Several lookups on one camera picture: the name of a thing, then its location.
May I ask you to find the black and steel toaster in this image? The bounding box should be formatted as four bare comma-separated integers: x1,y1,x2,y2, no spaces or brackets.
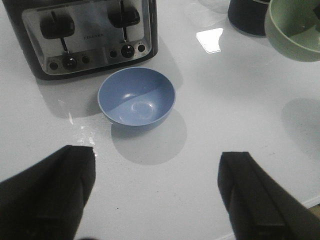
3,0,158,81

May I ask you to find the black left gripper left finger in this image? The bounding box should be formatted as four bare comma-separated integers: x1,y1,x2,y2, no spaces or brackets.
0,145,96,240

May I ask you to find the blue plastic bowl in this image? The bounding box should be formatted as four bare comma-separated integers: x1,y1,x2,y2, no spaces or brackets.
97,67,176,131

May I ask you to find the dark blue saucepan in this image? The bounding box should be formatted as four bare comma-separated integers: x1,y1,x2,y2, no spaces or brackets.
227,0,270,37

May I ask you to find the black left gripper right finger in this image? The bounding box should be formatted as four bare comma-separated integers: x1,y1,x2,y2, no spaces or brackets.
217,152,320,240

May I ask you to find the green plastic bowl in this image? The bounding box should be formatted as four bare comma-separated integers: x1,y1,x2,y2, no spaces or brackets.
264,0,320,62

